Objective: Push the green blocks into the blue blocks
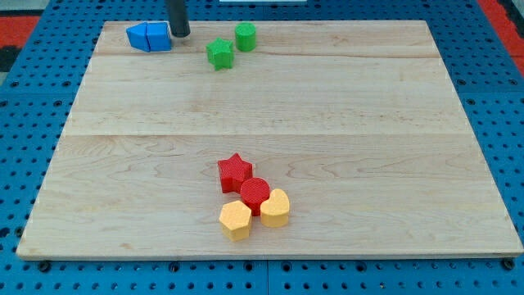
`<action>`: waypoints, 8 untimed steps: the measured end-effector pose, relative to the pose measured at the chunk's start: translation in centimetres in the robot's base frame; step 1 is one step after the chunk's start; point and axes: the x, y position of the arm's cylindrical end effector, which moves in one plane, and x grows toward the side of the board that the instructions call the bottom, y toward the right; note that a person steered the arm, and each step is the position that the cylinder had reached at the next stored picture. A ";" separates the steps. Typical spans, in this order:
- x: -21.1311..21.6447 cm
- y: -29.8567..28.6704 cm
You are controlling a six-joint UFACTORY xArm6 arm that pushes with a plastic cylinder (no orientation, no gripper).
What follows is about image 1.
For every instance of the red star block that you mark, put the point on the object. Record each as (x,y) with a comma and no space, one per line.
(233,172)

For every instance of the red cylinder block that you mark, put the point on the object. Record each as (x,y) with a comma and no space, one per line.
(254,192)

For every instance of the yellow heart block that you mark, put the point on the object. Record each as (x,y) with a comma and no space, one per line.
(274,212)

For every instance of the yellow hexagon block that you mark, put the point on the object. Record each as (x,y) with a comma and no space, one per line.
(235,219)

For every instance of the wooden board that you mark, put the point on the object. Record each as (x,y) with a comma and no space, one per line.
(357,121)

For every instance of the green star block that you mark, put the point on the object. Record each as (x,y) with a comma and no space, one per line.
(220,53)

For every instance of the green cylinder block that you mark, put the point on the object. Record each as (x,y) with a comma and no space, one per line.
(245,36)

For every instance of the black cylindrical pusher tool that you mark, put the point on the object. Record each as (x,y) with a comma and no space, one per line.
(178,18)

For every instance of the blue cube block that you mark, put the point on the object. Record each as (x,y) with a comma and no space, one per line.
(158,37)

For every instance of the blue triangular block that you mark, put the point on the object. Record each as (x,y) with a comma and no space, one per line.
(137,36)

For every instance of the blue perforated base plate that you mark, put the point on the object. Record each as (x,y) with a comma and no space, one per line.
(40,88)

